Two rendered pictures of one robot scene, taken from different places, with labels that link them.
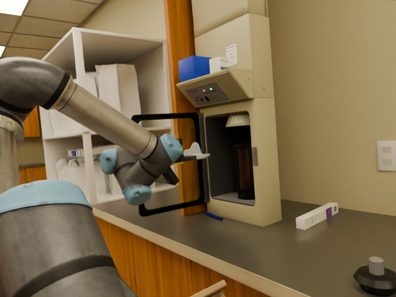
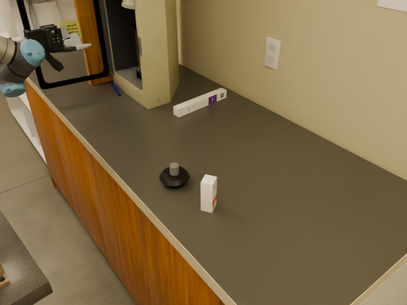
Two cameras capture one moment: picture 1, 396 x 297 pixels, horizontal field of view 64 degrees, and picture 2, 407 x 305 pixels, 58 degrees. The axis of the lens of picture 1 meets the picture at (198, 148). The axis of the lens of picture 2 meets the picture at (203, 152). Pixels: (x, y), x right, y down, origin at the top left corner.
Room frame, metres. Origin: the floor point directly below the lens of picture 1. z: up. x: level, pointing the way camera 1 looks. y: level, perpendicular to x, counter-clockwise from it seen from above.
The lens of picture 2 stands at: (-0.22, -0.46, 1.65)
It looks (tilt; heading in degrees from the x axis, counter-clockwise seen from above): 34 degrees down; 1
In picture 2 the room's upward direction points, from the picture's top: straight up
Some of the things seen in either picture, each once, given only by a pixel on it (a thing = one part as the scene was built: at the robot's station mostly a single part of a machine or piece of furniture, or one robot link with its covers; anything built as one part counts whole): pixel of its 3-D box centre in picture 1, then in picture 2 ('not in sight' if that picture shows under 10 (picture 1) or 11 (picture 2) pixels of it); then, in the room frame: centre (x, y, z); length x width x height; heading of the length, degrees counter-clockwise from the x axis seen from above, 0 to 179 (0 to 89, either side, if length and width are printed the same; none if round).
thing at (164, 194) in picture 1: (170, 162); (66, 37); (1.29, 0.12, 1.19); 0.30 x 0.01 x 0.40; 122
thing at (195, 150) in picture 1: (196, 151); (76, 40); (1.08, 0.01, 1.24); 0.09 x 0.03 x 0.06; 93
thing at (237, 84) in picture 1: (212, 90); not in sight; (1.23, -0.07, 1.46); 0.32 x 0.11 x 0.10; 38
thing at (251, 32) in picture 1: (247, 123); (146, 0); (1.34, -0.22, 1.33); 0.32 x 0.25 x 0.77; 38
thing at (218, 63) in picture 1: (218, 66); not in sight; (1.19, -0.10, 1.54); 0.05 x 0.05 x 0.06; 46
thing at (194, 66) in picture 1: (195, 70); not in sight; (1.30, -0.02, 1.56); 0.10 x 0.10 x 0.09; 38
